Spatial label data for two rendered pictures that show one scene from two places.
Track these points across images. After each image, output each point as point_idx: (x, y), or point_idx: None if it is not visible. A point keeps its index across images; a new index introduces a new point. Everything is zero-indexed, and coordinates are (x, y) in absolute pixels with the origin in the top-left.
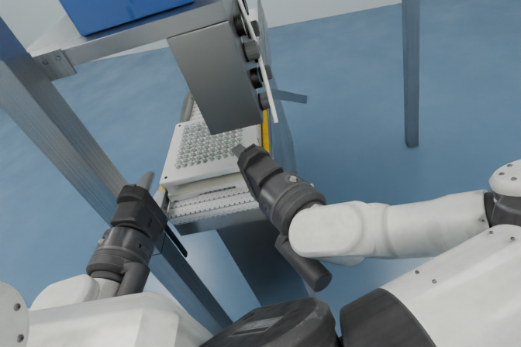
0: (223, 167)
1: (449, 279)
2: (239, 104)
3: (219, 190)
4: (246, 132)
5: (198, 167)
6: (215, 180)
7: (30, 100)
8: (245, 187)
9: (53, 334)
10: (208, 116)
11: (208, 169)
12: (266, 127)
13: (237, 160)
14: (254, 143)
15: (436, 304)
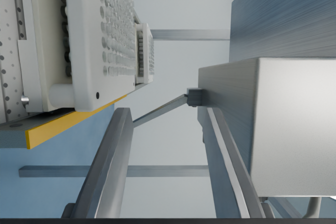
0: (89, 33)
1: None
2: (323, 159)
3: None
4: (121, 81)
5: None
6: None
7: None
8: (15, 62)
9: None
10: (320, 74)
11: None
12: (111, 102)
13: (96, 67)
14: (112, 98)
15: None
